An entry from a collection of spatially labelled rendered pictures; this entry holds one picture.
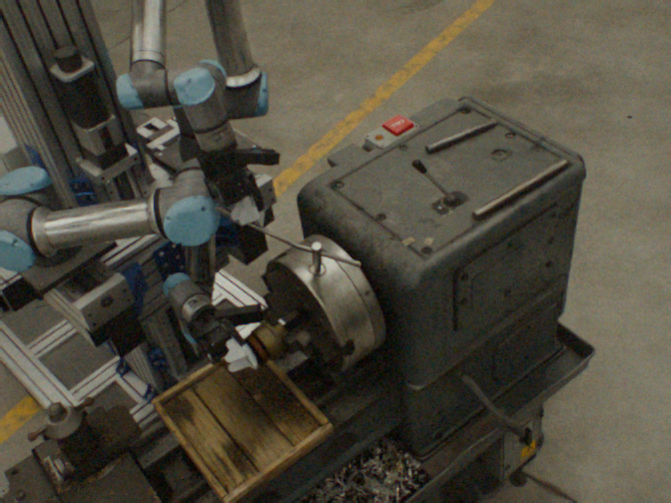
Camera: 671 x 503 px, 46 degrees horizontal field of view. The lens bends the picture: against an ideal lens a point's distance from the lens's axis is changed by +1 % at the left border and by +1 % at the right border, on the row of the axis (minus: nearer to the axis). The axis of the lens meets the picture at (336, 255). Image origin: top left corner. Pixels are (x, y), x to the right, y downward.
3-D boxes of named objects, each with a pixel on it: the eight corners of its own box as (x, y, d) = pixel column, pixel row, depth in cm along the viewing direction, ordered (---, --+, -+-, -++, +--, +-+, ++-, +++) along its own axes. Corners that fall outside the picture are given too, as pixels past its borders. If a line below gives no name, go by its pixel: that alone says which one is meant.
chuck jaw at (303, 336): (320, 309, 183) (349, 336, 175) (323, 324, 186) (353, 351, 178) (281, 334, 179) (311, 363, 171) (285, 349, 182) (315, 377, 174)
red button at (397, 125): (399, 120, 209) (398, 113, 208) (414, 129, 205) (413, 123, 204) (381, 130, 207) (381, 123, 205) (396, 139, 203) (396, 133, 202)
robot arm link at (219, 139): (218, 114, 162) (237, 120, 156) (226, 134, 164) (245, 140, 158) (188, 131, 159) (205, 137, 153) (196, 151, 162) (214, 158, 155)
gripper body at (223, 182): (213, 202, 167) (190, 152, 161) (246, 183, 170) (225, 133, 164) (229, 211, 161) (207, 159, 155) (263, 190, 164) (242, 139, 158)
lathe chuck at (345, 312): (297, 292, 209) (292, 217, 184) (372, 375, 194) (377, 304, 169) (270, 309, 206) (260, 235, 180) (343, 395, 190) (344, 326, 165)
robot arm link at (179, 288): (192, 287, 203) (184, 264, 197) (213, 310, 197) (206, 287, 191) (165, 302, 200) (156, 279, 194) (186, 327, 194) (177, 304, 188)
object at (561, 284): (458, 360, 305) (458, 191, 244) (554, 442, 276) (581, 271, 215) (336, 450, 282) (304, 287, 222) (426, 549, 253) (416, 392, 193)
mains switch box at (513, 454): (518, 455, 273) (534, 297, 216) (557, 489, 263) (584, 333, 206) (446, 514, 261) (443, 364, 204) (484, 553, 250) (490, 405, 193)
